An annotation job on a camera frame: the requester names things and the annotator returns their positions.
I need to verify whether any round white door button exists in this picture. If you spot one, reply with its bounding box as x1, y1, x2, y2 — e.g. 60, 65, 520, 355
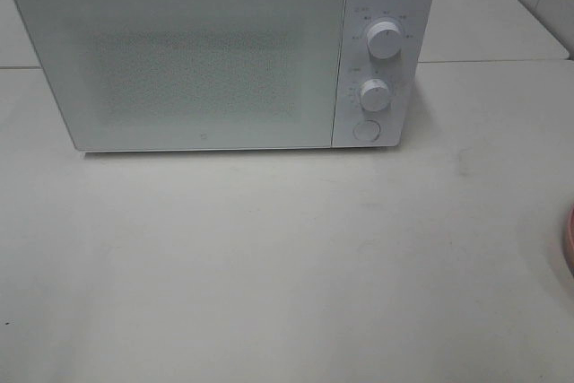
353, 120, 381, 143

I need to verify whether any white microwave door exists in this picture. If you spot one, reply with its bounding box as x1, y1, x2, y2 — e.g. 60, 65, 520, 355
15, 0, 344, 152

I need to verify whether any pink round plate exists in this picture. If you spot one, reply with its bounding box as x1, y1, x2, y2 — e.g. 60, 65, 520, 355
562, 207, 574, 274

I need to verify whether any lower white microwave knob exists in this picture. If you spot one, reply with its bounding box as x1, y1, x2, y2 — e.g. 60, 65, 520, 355
359, 79, 393, 112

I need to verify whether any white microwave knob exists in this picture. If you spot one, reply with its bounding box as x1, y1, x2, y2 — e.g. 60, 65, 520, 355
359, 79, 393, 112
365, 18, 404, 60

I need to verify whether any upper white microwave knob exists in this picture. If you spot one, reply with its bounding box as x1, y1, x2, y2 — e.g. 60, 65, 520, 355
365, 18, 404, 60

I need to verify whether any white adjacent table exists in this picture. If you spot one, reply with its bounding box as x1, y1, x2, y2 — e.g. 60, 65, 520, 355
420, 0, 569, 63

